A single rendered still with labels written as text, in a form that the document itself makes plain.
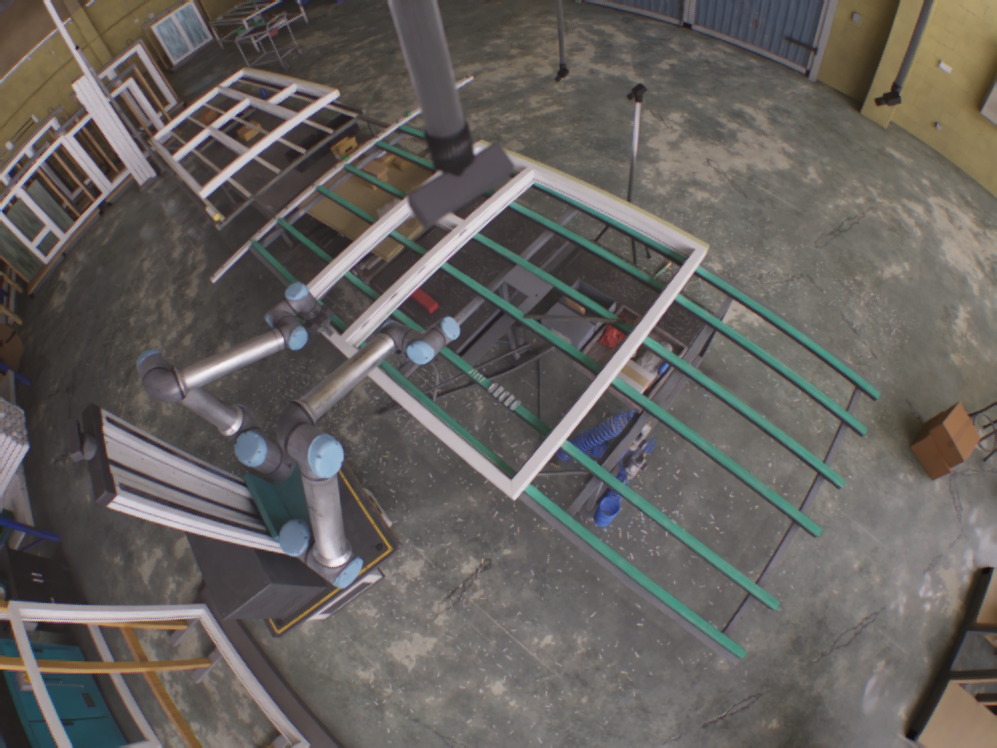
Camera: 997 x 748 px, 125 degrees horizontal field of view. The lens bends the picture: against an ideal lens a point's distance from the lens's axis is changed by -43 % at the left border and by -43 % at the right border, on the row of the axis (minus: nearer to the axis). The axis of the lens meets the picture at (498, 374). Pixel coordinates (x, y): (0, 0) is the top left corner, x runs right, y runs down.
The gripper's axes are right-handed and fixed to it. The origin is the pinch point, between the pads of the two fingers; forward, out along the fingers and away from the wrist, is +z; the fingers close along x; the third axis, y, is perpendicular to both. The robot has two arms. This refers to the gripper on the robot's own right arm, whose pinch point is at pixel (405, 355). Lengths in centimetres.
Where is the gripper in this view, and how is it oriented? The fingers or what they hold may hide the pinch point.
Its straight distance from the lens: 196.4
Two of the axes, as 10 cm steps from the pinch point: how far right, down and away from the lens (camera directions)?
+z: -6.7, 2.9, 6.9
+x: -6.0, 3.3, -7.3
